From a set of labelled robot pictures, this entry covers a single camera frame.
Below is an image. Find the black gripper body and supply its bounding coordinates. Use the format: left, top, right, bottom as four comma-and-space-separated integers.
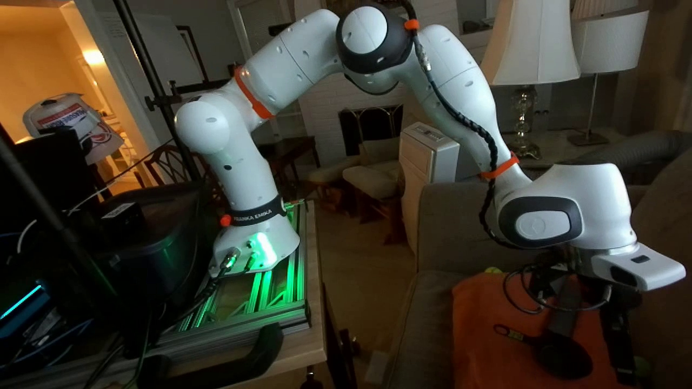
548, 249, 605, 293

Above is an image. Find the wooden side table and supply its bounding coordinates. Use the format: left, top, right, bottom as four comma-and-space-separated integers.
525, 128, 630, 169

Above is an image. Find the black computer case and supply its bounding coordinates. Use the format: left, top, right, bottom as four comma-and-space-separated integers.
93, 182, 225, 340

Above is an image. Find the cream cushioned wooden chair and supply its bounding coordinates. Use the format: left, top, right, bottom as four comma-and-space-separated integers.
338, 135, 407, 246

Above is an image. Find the dark brown couch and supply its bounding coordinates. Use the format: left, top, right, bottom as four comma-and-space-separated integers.
385, 146, 692, 389

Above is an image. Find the white red printed bag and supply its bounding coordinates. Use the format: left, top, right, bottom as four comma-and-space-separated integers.
19, 92, 126, 169

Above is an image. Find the glass base table lamp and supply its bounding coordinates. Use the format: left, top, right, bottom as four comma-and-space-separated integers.
480, 0, 581, 163

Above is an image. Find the black round ladle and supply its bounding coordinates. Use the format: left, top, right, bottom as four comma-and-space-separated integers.
493, 322, 594, 382

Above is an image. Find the thick black pole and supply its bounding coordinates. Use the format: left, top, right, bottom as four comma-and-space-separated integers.
0, 135, 126, 310

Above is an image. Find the black monitor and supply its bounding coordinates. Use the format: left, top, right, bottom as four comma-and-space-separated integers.
0, 128, 95, 239

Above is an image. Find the white air purifier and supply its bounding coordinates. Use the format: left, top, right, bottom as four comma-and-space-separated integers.
399, 121, 462, 254

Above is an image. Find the green lit metal base plate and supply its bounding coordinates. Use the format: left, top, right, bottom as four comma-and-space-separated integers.
161, 201, 312, 337

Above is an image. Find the dark wooden chair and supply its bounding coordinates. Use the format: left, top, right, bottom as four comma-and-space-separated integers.
261, 133, 323, 203

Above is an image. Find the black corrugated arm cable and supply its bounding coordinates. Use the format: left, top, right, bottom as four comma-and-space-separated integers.
403, 16, 521, 246

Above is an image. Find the black fireplace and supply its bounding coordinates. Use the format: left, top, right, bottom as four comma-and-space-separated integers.
336, 106, 407, 158

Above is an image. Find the black curved handle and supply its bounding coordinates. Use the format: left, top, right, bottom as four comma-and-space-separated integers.
137, 322, 285, 389

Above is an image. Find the orange cloth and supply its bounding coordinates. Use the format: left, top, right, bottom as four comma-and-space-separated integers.
451, 268, 624, 389

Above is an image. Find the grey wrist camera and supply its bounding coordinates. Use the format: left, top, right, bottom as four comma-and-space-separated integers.
589, 244, 687, 293

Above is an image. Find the slim stem table lamp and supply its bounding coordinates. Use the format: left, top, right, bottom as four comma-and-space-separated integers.
568, 6, 652, 148

